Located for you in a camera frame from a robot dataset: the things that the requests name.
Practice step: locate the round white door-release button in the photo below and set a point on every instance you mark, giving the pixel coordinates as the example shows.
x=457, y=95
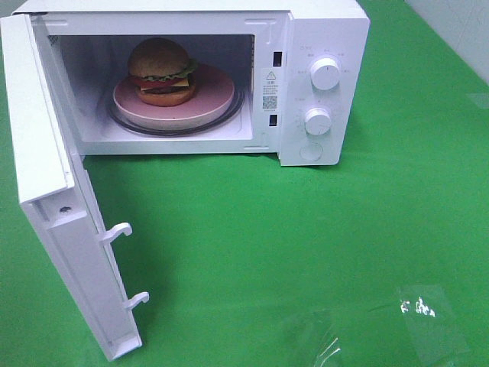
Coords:
x=311, y=152

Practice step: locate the pink ceramic plate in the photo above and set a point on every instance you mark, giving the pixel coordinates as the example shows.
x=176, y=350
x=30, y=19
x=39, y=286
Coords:
x=214, y=93

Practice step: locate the toy hamburger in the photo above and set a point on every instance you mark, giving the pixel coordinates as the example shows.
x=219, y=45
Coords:
x=162, y=72

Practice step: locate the white microwave door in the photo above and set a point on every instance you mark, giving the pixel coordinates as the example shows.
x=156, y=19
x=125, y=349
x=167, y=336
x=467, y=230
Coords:
x=54, y=189

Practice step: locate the glass microwave turntable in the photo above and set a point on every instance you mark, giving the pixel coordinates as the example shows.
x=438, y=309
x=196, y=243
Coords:
x=237, y=111

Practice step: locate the lower white timer knob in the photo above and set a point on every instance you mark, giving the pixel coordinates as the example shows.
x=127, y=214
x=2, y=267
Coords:
x=317, y=121

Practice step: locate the white warning label sticker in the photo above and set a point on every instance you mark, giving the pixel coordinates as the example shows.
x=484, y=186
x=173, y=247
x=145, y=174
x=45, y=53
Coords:
x=270, y=80

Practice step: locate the white microwave oven body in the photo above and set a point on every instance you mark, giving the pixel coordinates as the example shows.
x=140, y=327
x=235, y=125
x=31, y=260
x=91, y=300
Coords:
x=239, y=37

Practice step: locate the upper white power knob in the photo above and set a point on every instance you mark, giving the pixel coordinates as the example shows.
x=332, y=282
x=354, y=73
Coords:
x=325, y=73

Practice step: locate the clear tape patch centre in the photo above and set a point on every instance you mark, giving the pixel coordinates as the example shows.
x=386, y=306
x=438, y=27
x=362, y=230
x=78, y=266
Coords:
x=310, y=338

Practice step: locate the clear tape patch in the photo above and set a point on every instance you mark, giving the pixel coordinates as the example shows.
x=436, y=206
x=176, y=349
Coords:
x=432, y=326
x=310, y=338

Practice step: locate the clear tape patch right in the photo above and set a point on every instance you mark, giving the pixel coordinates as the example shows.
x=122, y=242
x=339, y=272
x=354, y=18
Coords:
x=432, y=326

